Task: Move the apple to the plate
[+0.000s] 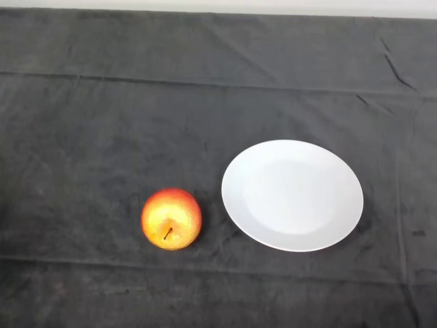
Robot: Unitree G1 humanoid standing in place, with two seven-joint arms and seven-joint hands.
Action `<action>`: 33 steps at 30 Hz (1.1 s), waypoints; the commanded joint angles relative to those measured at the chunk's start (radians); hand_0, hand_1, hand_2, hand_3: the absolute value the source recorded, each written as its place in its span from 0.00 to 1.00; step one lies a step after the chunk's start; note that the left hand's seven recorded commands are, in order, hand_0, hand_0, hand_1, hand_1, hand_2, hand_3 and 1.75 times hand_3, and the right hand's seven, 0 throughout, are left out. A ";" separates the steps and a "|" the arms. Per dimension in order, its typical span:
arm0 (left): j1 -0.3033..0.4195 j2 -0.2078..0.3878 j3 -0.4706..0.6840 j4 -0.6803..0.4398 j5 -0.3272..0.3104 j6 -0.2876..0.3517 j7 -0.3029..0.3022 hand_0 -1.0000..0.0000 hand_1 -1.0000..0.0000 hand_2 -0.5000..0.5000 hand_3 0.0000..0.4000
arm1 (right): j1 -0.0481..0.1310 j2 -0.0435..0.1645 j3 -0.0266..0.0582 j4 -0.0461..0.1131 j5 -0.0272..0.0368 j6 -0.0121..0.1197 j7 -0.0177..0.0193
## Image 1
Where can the white round plate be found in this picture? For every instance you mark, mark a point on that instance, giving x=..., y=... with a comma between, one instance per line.
x=293, y=198

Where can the red yellow apple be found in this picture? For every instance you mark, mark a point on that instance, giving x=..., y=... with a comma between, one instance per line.
x=170, y=212

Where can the black table cloth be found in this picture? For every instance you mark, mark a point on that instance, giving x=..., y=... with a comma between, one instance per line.
x=136, y=119

